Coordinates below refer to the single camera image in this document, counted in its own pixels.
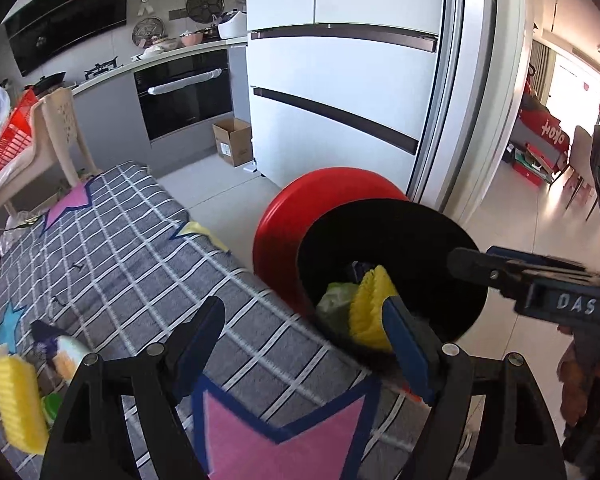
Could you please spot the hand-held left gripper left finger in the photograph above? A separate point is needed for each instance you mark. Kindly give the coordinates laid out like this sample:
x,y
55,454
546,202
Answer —
x,y
195,355

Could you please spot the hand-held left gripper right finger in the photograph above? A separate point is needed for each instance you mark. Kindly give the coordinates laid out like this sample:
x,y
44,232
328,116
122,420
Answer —
x,y
410,355

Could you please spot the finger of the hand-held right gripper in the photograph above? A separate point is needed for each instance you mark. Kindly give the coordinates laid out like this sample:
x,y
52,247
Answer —
x,y
540,260
480,266

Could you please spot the black trash bin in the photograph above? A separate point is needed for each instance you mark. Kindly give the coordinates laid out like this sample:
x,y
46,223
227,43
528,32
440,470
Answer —
x,y
430,240

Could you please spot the yellow foam fruit net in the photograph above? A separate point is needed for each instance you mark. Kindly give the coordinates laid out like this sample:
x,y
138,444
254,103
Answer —
x,y
367,310
17,400

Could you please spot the pale green plastic bag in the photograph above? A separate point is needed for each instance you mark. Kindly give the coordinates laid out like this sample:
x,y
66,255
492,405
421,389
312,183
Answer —
x,y
337,305

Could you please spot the white plastic wrapper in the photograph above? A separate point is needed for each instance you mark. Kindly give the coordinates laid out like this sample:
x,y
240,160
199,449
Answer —
x,y
72,357

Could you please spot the person's right hand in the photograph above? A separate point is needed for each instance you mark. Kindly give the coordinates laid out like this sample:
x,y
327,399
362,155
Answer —
x,y
575,385

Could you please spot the pile of coloured boxes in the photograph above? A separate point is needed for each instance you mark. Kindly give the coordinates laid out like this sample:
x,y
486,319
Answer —
x,y
532,165

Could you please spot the beige dining chair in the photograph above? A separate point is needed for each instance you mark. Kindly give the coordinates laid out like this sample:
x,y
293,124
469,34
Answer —
x,y
580,170

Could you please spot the grey checked star tablecloth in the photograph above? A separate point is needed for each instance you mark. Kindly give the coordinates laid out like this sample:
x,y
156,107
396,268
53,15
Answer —
x,y
130,270

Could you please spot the red printed bag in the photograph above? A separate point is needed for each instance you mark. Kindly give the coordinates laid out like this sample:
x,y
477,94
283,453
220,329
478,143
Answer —
x,y
542,125

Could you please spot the red plastic stool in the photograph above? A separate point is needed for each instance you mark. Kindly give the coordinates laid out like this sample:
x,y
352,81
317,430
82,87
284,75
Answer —
x,y
300,210

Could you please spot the grey curtain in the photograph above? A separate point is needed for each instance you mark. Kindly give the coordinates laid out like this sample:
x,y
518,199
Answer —
x,y
540,72

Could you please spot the small cardboard box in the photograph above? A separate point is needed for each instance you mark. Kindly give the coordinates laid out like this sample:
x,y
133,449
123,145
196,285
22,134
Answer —
x,y
232,142

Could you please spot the black built-in oven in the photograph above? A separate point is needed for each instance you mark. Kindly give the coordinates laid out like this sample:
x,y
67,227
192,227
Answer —
x,y
180,105

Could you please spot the white refrigerator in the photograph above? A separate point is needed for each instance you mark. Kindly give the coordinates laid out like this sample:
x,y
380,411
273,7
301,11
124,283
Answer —
x,y
330,60

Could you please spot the white plastic sheet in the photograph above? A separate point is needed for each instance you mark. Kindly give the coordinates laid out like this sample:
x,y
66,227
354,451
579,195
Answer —
x,y
5,180

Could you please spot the grey kitchen counter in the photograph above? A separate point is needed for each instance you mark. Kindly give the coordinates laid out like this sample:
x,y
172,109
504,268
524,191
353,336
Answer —
x,y
110,110

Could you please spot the beige plastic chair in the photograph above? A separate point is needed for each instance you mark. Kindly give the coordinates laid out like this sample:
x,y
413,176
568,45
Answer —
x,y
55,125

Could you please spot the red plastic basket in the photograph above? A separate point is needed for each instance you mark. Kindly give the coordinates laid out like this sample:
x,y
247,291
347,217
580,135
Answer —
x,y
12,130

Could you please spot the black gas stove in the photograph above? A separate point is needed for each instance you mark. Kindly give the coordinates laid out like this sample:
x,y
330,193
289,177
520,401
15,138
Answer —
x,y
102,69

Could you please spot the white cooking pot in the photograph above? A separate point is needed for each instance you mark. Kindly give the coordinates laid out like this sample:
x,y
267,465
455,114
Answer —
x,y
157,49

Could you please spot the black wok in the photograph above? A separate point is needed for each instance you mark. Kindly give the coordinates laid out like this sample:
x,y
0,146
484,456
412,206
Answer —
x,y
45,82

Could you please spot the pink cooking pot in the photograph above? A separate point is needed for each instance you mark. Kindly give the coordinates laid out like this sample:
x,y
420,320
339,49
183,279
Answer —
x,y
192,38

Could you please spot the grey round steamer rack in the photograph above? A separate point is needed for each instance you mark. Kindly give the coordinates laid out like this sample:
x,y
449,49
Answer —
x,y
147,31

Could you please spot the white rice cooker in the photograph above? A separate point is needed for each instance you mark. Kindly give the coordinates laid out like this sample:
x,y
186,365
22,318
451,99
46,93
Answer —
x,y
232,25

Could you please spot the black range hood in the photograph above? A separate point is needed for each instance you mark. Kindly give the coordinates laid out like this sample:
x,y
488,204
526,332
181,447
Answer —
x,y
65,15

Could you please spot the black round wall pan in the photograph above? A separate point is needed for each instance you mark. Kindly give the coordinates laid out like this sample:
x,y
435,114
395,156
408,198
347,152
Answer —
x,y
205,5

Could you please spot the white wall hook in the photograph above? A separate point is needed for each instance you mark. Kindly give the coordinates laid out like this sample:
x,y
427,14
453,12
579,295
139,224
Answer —
x,y
145,6

